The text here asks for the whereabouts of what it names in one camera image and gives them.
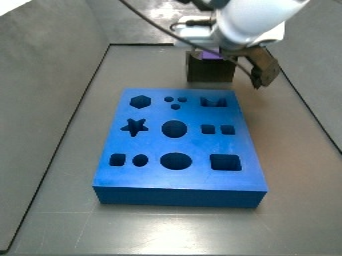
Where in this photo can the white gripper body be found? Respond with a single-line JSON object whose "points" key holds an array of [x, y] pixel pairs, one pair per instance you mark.
{"points": [[229, 33]]}

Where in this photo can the blue shape-sorting foam board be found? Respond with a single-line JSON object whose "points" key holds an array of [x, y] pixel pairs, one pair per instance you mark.
{"points": [[179, 151]]}

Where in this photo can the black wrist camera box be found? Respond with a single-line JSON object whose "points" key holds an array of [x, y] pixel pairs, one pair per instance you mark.
{"points": [[265, 68]]}

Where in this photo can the purple double-square block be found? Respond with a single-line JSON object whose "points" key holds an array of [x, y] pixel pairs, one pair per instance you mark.
{"points": [[209, 56]]}

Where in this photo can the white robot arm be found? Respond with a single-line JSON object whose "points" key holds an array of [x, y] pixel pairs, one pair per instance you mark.
{"points": [[257, 9]]}

